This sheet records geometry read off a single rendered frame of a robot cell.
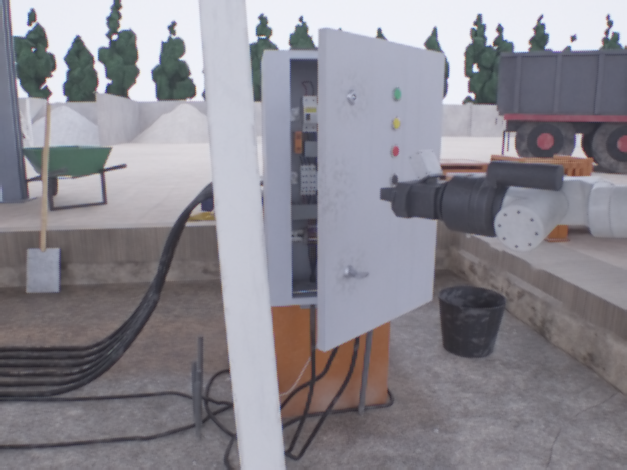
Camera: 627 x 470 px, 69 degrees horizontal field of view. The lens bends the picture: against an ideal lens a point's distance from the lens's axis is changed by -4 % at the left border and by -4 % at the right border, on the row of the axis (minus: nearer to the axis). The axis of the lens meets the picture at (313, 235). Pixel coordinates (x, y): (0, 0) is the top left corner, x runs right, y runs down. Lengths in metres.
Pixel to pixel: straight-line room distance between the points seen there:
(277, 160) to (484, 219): 0.57
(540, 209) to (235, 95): 0.45
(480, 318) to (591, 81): 7.43
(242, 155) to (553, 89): 8.79
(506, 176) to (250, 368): 0.46
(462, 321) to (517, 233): 1.71
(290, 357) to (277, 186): 0.86
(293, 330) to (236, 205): 1.10
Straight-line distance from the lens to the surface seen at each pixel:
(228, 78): 0.74
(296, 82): 1.30
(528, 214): 0.64
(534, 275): 2.87
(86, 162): 4.99
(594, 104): 9.39
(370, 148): 0.96
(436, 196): 0.73
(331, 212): 0.88
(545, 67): 9.40
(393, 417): 1.95
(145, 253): 3.55
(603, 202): 0.65
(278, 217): 1.13
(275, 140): 1.11
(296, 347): 1.80
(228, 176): 0.71
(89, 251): 3.64
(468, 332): 2.38
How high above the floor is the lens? 1.08
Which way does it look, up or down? 13 degrees down
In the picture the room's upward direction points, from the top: straight up
